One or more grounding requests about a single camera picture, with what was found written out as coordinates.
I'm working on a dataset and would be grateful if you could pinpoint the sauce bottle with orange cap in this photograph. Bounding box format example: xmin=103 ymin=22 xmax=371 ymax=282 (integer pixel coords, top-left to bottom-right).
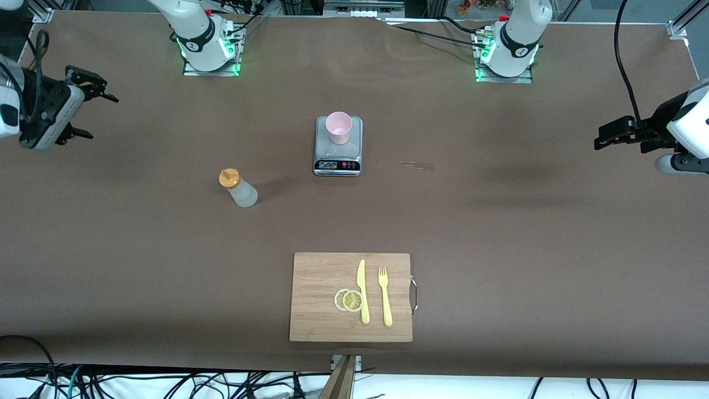
xmin=219 ymin=168 xmax=259 ymax=208

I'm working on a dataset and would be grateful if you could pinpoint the pink plastic cup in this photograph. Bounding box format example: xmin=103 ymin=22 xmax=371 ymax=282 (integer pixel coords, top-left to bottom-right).
xmin=326 ymin=111 xmax=353 ymax=145

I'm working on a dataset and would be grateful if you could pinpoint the silver digital kitchen scale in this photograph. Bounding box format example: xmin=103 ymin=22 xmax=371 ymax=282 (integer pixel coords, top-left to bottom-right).
xmin=314 ymin=115 xmax=364 ymax=177

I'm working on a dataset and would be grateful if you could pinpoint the grey equipment box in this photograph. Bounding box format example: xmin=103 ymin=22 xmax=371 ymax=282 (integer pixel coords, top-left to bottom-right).
xmin=324 ymin=0 xmax=405 ymax=18

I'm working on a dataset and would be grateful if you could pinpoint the wooden cutting board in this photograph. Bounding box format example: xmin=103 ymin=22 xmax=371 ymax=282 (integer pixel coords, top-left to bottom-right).
xmin=289 ymin=252 xmax=419 ymax=343

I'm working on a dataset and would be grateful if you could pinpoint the yellow plastic fork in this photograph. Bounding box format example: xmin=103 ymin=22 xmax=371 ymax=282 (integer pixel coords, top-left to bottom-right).
xmin=378 ymin=266 xmax=393 ymax=327

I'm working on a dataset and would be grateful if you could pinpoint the yellow plastic knife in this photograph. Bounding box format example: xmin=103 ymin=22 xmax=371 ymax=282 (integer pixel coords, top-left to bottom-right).
xmin=356 ymin=259 xmax=371 ymax=325

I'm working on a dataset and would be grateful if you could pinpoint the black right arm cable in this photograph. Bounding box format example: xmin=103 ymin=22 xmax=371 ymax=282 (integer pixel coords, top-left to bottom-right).
xmin=25 ymin=30 xmax=50 ymax=75

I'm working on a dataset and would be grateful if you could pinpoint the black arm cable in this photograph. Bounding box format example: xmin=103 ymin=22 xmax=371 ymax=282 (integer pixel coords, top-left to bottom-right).
xmin=25 ymin=30 xmax=50 ymax=75
xmin=615 ymin=0 xmax=646 ymax=125

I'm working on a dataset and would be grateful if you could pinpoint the aluminium frame profile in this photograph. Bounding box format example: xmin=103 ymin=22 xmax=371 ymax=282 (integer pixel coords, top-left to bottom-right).
xmin=667 ymin=0 xmax=709 ymax=39
xmin=25 ymin=0 xmax=53 ymax=23

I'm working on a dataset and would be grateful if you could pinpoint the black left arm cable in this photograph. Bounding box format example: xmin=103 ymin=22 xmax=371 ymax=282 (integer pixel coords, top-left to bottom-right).
xmin=615 ymin=0 xmax=646 ymax=125

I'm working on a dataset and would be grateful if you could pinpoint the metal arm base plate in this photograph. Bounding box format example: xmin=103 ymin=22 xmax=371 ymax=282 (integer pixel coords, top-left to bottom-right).
xmin=475 ymin=30 xmax=533 ymax=84
xmin=183 ymin=19 xmax=243 ymax=77

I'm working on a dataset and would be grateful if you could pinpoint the teal cable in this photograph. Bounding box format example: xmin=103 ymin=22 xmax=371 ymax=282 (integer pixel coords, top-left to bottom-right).
xmin=65 ymin=365 xmax=84 ymax=399

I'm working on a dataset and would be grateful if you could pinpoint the wooden post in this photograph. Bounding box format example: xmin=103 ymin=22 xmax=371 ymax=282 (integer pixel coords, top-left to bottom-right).
xmin=318 ymin=355 xmax=358 ymax=399

